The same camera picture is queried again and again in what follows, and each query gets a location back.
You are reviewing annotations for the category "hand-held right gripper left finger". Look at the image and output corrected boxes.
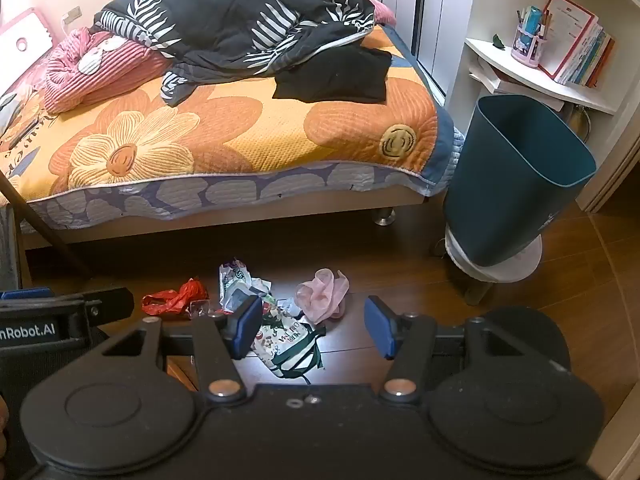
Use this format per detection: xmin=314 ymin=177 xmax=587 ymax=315
xmin=100 ymin=296 xmax=264 ymax=404

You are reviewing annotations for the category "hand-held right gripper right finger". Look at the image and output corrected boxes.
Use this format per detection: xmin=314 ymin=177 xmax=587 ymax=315
xmin=363 ymin=296 xmax=526 ymax=404

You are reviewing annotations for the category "white green snack wrapper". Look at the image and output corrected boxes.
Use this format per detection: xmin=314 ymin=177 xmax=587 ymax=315
xmin=218 ymin=258 xmax=275 ymax=314

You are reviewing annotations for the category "green white printed bag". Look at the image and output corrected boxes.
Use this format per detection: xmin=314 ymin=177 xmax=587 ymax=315
xmin=251 ymin=304 xmax=327 ymax=381

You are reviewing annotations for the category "small brown wrapper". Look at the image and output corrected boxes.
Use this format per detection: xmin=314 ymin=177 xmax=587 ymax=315
xmin=189 ymin=298 xmax=224 ymax=319

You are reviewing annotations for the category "pink plastic bag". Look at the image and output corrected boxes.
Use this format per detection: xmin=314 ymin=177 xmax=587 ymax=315
xmin=294 ymin=268 xmax=351 ymax=325

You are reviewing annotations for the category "red plastic bag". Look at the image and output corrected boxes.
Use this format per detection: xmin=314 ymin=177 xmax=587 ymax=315
xmin=141 ymin=278 xmax=209 ymax=317

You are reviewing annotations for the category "teal plastic trash bin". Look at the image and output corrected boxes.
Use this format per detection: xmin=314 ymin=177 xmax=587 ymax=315
xmin=442 ymin=94 xmax=598 ymax=268

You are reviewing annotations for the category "black pole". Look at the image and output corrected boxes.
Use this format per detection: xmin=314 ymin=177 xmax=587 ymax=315
xmin=0 ymin=172 xmax=89 ymax=287

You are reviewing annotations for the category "white round stool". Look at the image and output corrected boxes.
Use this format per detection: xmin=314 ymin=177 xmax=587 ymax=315
xmin=444 ymin=224 xmax=544 ymax=307

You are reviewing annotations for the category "orange floral bedspread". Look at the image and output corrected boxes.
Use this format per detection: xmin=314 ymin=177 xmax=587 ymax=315
xmin=0 ymin=24 xmax=467 ymax=232

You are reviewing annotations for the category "dark slim object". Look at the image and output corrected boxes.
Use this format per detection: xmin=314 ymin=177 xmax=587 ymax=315
xmin=7 ymin=120 xmax=39 ymax=151

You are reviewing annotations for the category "black folded garment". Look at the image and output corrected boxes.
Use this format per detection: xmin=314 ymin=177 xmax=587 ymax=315
xmin=272 ymin=41 xmax=394 ymax=104

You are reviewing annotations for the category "pink striped blanket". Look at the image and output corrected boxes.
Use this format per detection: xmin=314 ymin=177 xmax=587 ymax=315
xmin=44 ymin=26 xmax=174 ymax=114

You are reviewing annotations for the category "stack of white papers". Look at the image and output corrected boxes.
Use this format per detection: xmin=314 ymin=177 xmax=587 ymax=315
xmin=468 ymin=56 xmax=567 ymax=112

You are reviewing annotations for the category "brass-coloured object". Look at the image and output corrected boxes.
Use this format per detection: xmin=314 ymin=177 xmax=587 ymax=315
xmin=569 ymin=105 xmax=594 ymax=142

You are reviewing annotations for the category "white corner shelf unit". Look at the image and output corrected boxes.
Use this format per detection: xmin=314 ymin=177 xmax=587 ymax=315
xmin=444 ymin=0 xmax=640 ymax=213

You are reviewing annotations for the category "pink and white headboard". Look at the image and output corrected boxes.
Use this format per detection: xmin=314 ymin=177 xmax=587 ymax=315
xmin=0 ymin=7 xmax=54 ymax=99

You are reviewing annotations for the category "dark leaf-print duvet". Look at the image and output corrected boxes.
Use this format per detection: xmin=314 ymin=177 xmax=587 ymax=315
xmin=92 ymin=0 xmax=397 ymax=109

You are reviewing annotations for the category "white wardrobe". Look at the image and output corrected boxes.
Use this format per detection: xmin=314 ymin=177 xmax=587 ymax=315
xmin=381 ymin=0 xmax=479 ymax=107

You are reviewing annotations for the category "pink pen holder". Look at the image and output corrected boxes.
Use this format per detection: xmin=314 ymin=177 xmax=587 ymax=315
xmin=510 ymin=5 xmax=552 ymax=69

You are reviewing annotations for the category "row of books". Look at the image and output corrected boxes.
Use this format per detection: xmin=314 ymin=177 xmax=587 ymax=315
xmin=555 ymin=22 xmax=617 ymax=89

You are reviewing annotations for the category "red-edged paper folder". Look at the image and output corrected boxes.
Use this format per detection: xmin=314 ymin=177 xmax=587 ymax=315
xmin=537 ymin=0 xmax=599 ymax=81

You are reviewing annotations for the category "wooden bed frame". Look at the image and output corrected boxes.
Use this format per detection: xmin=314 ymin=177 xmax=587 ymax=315
xmin=22 ymin=192 xmax=432 ymax=252

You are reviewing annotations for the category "white wall socket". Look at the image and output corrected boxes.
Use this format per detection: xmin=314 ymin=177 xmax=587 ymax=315
xmin=60 ymin=5 xmax=84 ymax=36

